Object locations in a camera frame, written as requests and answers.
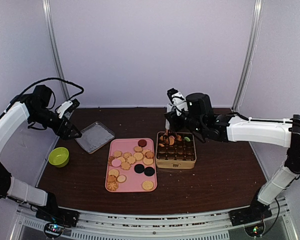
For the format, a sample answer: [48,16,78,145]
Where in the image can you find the gold cookie tin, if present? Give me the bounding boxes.
[155,131,197,170]

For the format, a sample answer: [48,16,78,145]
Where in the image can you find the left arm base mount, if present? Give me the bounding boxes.
[34,205,80,228]

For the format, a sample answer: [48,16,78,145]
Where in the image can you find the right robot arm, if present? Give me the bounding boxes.
[164,88,300,221]

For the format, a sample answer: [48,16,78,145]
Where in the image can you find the aluminium corner post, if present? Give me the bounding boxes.
[231,0,264,112]
[41,0,71,101]

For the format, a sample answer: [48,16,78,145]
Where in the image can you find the aluminium corner post left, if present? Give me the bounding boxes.
[41,0,71,101]

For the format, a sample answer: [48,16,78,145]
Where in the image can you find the yellow round cookie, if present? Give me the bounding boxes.
[141,180,154,191]

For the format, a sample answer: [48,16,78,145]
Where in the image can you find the black sandwich cookie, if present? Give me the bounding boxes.
[144,166,155,177]
[134,164,145,174]

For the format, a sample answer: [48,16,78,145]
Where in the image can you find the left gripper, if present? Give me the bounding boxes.
[29,106,82,140]

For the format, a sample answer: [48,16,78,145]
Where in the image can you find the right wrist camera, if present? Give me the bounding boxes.
[185,92,214,116]

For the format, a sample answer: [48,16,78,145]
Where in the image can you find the pink tray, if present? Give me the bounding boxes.
[105,138,157,193]

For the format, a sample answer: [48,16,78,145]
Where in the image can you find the silver metal tin lid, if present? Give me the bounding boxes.
[75,121,116,154]

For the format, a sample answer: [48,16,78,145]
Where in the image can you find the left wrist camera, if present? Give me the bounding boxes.
[31,84,53,109]

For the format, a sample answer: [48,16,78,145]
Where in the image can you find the aluminium corner post right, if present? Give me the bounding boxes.
[231,0,264,112]

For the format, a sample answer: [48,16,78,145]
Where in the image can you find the green bowl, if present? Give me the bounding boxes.
[48,147,70,168]

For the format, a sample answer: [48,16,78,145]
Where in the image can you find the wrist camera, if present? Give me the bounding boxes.
[185,92,214,116]
[31,84,53,109]

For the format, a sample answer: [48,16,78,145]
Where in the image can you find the pink round cookie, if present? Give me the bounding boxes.
[111,159,122,168]

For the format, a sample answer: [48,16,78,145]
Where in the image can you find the swirl butter cookie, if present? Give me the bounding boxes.
[106,181,119,192]

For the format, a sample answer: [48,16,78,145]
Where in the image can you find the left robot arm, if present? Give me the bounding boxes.
[0,78,84,222]

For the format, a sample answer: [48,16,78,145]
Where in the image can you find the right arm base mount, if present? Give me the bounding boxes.
[228,206,272,226]

